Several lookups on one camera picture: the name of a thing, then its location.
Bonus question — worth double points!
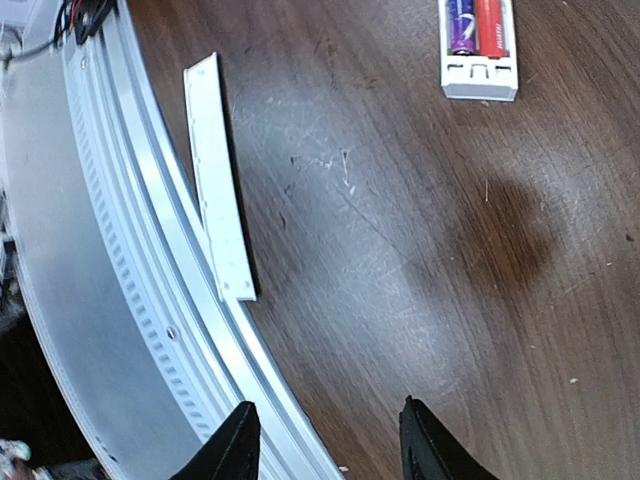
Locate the red battery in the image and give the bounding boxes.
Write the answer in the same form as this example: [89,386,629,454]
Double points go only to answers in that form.
[476,0,507,59]

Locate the white battery cover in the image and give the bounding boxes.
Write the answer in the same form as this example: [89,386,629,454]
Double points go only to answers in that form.
[183,52,257,301]

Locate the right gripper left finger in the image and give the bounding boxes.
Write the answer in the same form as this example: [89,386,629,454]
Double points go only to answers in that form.
[171,401,261,480]

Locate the white remote control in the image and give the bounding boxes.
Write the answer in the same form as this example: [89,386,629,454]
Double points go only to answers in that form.
[438,1,519,102]

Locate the blue battery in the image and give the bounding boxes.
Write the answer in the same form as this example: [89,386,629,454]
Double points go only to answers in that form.
[447,0,477,55]

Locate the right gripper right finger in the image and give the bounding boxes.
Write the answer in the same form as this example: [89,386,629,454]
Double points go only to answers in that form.
[399,396,497,480]

